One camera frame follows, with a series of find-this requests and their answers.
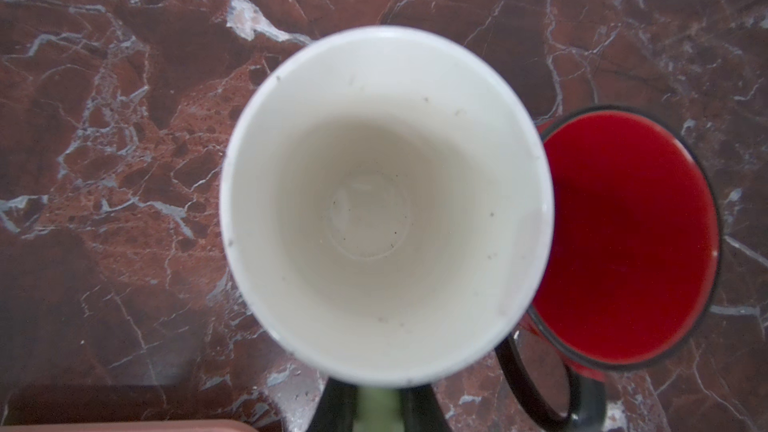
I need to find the light green mug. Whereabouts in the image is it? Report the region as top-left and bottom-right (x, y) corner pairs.
(219, 26), (554, 431)

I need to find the pink tray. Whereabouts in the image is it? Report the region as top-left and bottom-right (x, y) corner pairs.
(1, 419), (257, 432)

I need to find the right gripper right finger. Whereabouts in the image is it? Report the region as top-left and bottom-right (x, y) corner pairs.
(399, 384), (452, 432)

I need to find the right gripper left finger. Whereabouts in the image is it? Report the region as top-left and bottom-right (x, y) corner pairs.
(306, 378), (358, 432)

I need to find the red mug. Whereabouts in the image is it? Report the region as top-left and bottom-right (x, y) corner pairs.
(496, 105), (722, 431)

